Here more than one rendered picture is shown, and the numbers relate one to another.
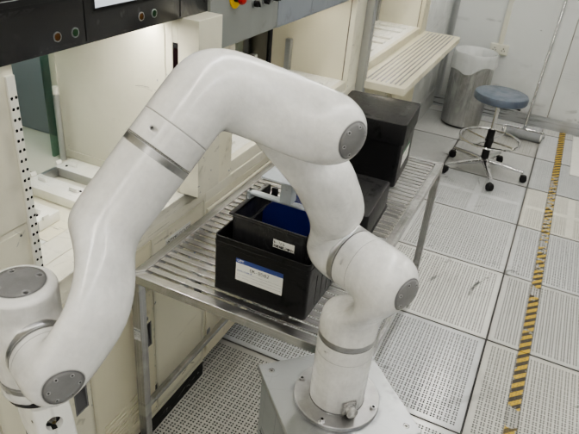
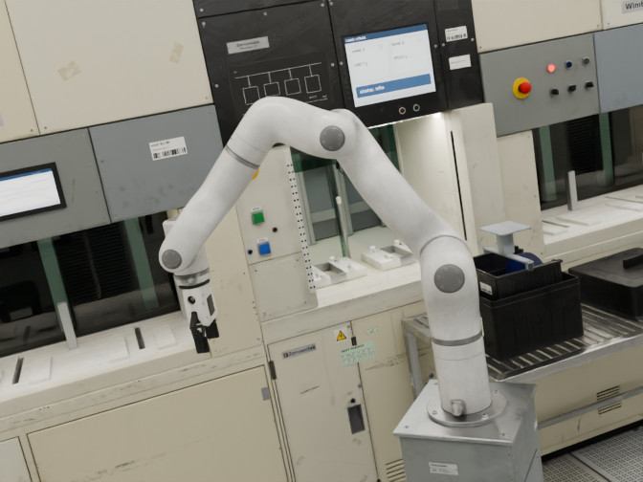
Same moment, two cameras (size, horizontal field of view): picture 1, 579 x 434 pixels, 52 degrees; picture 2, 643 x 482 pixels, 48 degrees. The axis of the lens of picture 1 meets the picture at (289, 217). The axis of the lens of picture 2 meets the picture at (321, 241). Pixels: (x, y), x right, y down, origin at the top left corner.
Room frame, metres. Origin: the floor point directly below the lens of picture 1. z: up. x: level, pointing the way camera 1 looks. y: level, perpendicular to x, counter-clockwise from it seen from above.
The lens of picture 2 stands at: (-0.29, -1.23, 1.61)
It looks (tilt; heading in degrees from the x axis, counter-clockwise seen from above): 13 degrees down; 51
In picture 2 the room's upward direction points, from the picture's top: 10 degrees counter-clockwise
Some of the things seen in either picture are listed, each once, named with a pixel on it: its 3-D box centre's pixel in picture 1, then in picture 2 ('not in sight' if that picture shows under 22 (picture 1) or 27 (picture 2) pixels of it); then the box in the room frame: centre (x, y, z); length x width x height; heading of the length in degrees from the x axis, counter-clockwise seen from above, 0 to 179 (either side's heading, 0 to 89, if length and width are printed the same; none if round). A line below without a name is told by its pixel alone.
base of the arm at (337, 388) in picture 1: (341, 366); (461, 371); (0.93, -0.14, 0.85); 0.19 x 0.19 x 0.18
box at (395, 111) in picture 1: (372, 137); not in sight; (2.18, -0.30, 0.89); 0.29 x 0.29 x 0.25; 71
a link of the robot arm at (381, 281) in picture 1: (367, 295); (451, 292); (0.91, -0.16, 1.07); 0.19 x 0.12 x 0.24; 42
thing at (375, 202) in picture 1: (338, 196); (635, 276); (1.76, -0.16, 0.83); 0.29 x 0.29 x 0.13; 70
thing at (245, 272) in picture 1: (283, 252); (512, 306); (1.36, 0.01, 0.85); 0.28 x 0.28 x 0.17; 67
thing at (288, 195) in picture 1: (284, 227); (509, 280); (1.36, 0.01, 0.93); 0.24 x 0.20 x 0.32; 67
